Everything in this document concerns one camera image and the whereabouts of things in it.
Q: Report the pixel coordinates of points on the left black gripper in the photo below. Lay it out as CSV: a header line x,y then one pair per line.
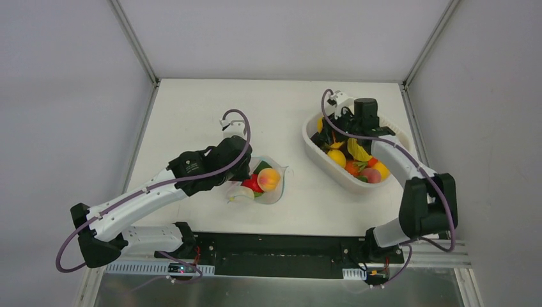
x,y
244,168

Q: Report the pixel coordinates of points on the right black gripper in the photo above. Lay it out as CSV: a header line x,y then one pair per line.
x,y
344,128

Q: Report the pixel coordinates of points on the dark green avocado toy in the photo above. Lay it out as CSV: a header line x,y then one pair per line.
x,y
261,165

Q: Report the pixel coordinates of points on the red apple toy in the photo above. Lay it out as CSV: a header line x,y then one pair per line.
x,y
252,184

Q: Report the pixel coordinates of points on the yellow orange mango toy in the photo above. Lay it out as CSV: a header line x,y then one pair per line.
x,y
319,125

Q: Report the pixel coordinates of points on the clear zip top bag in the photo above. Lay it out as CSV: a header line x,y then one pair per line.
x,y
272,197

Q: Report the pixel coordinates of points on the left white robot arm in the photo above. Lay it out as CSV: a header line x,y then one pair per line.
x,y
107,231

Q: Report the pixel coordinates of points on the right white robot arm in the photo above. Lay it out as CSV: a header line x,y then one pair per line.
x,y
428,204

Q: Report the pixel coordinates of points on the yellow napa cabbage toy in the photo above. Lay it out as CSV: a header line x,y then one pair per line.
x,y
356,151

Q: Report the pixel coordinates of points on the small orange tangerine toy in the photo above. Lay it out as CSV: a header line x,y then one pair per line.
x,y
354,167

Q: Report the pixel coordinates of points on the pink peach toy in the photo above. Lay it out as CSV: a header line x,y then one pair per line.
x,y
370,175

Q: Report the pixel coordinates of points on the white plastic basin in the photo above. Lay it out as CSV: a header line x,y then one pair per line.
x,y
340,175

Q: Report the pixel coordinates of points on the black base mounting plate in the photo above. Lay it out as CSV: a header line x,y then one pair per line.
x,y
277,256

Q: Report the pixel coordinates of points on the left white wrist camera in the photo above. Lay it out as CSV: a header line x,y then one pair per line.
x,y
231,128

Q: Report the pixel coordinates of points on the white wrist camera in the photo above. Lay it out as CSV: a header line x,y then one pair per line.
x,y
341,103
231,128

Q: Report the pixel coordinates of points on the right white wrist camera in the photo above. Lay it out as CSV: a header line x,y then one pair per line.
x,y
341,103

